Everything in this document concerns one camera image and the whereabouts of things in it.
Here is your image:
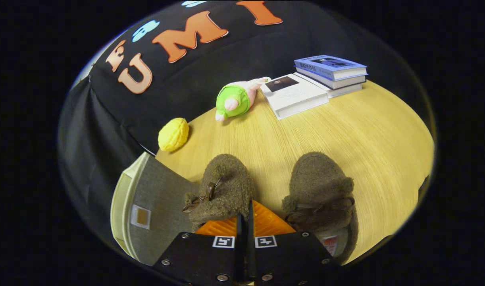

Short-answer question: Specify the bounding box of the thin white book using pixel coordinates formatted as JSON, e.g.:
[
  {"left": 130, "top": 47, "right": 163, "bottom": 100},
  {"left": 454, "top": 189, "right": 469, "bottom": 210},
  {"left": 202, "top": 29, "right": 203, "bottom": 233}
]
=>
[{"left": 306, "top": 81, "right": 363, "bottom": 99}]

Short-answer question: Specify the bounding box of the yellow plush toy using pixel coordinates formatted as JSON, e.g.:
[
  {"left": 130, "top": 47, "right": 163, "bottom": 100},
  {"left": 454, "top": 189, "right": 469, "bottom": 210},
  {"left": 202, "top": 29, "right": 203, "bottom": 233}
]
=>
[{"left": 158, "top": 118, "right": 190, "bottom": 152}]

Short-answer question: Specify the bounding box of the green and pink plush toy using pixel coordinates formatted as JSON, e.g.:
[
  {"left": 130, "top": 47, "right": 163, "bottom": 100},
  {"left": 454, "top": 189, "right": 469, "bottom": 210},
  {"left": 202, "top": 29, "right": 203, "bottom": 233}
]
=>
[{"left": 215, "top": 77, "right": 271, "bottom": 122}]

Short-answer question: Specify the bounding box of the grey fabric storage box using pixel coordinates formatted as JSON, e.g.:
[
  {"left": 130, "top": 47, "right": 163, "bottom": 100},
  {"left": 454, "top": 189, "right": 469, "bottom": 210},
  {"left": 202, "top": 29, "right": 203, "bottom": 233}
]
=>
[{"left": 110, "top": 152, "right": 200, "bottom": 266}]

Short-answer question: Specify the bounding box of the brown fuzzy shoe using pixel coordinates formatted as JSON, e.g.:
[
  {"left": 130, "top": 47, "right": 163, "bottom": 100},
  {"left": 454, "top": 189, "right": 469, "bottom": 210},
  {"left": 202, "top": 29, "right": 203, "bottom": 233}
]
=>
[
  {"left": 282, "top": 151, "right": 359, "bottom": 266},
  {"left": 182, "top": 154, "right": 256, "bottom": 233}
]

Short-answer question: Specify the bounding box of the white book with blue spine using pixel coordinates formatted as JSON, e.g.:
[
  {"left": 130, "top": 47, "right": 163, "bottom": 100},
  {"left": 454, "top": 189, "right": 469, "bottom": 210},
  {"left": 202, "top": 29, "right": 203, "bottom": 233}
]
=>
[{"left": 296, "top": 71, "right": 367, "bottom": 90}]

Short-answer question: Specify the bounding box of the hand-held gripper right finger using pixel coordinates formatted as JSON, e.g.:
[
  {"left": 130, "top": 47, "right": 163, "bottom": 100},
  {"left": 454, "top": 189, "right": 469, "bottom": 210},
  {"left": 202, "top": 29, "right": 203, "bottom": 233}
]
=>
[{"left": 248, "top": 200, "right": 338, "bottom": 284}]

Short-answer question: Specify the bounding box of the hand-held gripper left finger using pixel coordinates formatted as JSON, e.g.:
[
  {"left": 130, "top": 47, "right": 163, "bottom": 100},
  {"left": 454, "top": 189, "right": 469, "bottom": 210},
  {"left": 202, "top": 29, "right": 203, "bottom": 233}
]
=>
[{"left": 152, "top": 213, "right": 245, "bottom": 284}]

